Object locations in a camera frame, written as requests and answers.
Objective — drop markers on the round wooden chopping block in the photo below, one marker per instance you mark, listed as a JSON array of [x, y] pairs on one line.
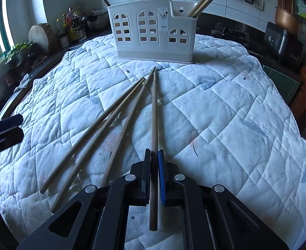
[[40, 37]]

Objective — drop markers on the green leafy vegetables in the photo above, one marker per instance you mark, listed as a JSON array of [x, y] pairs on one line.
[[17, 50]]

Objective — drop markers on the yellow-capped bottle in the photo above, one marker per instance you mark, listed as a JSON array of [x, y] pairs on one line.
[[59, 27]]

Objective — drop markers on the wall socket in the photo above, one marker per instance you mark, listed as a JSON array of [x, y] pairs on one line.
[[258, 4]]

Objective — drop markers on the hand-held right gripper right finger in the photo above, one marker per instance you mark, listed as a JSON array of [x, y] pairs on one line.
[[162, 179]]

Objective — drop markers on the silver pouch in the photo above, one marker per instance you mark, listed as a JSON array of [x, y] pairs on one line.
[[82, 33]]

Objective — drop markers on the black gas stove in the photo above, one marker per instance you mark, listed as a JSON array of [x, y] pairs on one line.
[[228, 32]]

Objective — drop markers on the copper pot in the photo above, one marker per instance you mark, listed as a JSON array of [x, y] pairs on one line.
[[288, 15]]

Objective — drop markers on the white quilted blanket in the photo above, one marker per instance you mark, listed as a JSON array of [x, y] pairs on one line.
[[220, 109]]

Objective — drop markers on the pinkish lump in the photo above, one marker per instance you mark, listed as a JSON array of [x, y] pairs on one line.
[[39, 60]]

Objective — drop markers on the dark sauce bottle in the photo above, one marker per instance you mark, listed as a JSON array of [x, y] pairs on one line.
[[64, 22]]

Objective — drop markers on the clear oil bottle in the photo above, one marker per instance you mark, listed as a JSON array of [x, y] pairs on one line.
[[70, 18]]

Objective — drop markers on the grey dish cloth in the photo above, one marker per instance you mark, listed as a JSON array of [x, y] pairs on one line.
[[22, 82]]

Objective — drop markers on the white plastic chopstick holder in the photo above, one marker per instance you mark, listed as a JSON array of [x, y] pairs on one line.
[[132, 49]]

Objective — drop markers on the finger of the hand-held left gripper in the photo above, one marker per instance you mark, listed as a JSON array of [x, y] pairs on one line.
[[8, 122], [7, 137]]

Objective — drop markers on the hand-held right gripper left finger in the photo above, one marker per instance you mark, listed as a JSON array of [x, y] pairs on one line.
[[147, 172]]

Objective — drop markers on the white jar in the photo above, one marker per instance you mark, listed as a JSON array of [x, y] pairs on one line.
[[63, 41]]

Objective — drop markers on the metal bowl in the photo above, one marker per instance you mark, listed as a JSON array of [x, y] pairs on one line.
[[16, 60]]

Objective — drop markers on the metal cooking pot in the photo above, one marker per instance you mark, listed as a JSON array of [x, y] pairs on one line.
[[98, 20]]

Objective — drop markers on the green cabinet door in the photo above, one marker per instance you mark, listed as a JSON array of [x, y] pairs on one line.
[[280, 83]]

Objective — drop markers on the black rice cooker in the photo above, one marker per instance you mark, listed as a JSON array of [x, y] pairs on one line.
[[283, 43]]

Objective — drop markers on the yellow tin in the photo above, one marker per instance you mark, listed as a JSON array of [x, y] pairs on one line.
[[74, 34]]

